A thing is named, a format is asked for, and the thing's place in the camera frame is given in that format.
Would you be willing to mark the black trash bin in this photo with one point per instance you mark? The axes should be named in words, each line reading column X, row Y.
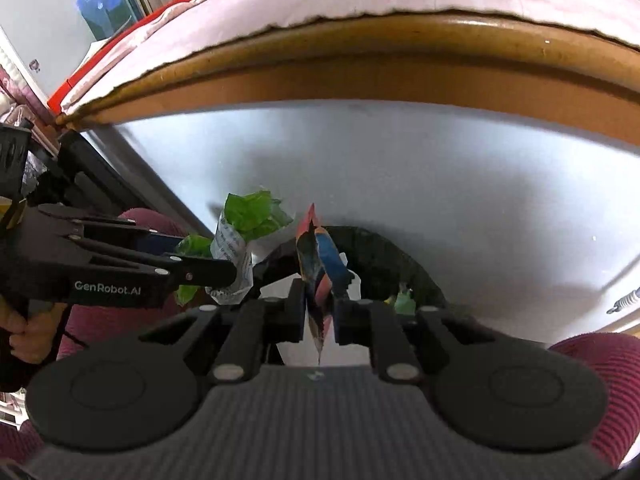
column 361, row 265

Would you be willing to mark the red pink cloth pouch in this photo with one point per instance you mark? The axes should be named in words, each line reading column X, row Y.
column 111, row 52

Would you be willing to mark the macaron snack wrapper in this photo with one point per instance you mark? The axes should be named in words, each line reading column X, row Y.
column 317, row 285

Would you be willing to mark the green white wrapper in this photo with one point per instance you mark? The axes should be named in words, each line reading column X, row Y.
column 243, row 219

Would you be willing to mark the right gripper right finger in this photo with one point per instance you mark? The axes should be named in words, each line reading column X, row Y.
column 374, row 325

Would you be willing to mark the left hand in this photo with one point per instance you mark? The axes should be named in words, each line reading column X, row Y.
column 31, row 340

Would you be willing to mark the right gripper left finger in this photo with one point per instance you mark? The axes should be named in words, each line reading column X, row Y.
column 260, row 325

